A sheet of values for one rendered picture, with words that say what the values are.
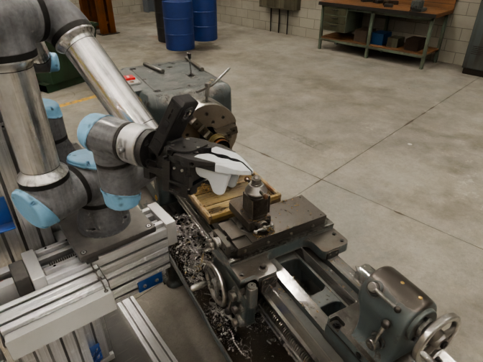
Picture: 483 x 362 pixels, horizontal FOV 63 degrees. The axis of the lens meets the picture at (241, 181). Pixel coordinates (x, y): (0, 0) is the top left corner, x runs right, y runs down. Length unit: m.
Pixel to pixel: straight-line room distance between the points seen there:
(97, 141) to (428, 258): 2.61
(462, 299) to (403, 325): 1.81
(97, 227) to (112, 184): 0.39
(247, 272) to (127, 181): 0.70
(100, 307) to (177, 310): 1.35
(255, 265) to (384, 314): 0.51
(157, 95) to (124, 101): 1.05
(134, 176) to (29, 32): 0.35
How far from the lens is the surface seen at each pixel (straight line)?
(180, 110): 0.63
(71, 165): 1.11
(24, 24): 0.92
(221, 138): 1.78
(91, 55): 0.94
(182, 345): 2.34
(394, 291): 1.08
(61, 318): 1.14
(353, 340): 1.21
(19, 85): 0.94
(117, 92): 0.91
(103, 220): 1.16
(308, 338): 1.29
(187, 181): 0.65
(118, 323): 2.23
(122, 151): 0.72
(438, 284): 2.89
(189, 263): 1.92
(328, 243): 1.54
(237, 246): 1.40
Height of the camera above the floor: 1.88
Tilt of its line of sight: 32 degrees down
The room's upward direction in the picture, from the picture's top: straight up
